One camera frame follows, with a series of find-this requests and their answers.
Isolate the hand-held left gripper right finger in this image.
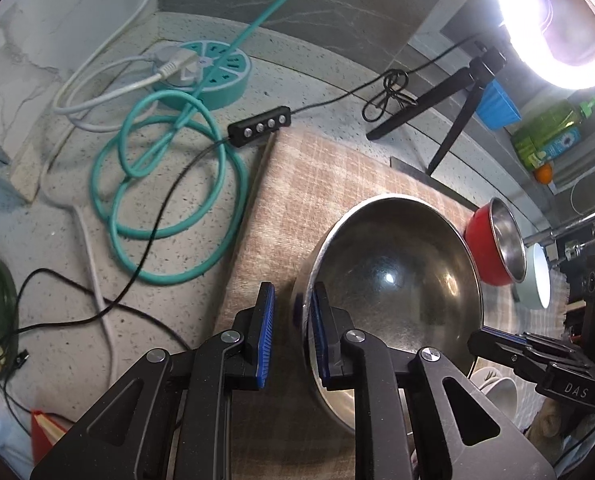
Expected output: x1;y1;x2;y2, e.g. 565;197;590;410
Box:
311;282;558;480

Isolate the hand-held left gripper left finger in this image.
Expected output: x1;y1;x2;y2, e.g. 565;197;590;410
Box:
30;281;278;480

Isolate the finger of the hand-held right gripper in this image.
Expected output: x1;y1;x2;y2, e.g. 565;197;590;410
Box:
467;326;553;378

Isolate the grey leaf plate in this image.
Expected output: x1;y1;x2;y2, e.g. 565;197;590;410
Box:
470;366;503;391

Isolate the large steel bowl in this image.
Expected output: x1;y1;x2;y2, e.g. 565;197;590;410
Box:
290;193;485;437

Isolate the white bowl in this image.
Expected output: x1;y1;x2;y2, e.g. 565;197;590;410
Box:
514;243;553;310

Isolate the chrome faucet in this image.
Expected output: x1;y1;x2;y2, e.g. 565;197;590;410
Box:
524;199;595;263

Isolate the red steel bowl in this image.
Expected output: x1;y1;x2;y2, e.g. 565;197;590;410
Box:
464;197;527;286

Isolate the checkered cloth mat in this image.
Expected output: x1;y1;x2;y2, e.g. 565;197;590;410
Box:
211;129;571;480

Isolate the green dish soap bottle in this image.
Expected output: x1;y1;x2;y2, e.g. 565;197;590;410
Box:
510;95;595;171

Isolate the blue ribbed cup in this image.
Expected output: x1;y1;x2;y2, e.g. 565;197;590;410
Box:
476;79;523;131

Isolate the red white box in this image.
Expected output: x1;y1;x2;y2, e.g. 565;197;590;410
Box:
30;409;71;467

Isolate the black tripod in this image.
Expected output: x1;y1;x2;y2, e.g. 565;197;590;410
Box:
366;46;509;177

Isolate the round teal power strip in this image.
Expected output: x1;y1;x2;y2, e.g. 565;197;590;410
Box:
149;41;252;110

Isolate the black cable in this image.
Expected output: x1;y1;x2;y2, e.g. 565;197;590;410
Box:
0;35;483;441

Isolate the teal cable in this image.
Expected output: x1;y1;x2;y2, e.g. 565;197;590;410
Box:
90;0;339;286

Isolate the white cable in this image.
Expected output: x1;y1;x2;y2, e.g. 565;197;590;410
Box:
40;0;198;391

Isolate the black inline switch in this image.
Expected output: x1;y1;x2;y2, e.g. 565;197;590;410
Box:
226;107;293;149

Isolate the white ring light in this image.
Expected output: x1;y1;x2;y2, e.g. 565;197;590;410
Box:
494;0;595;92

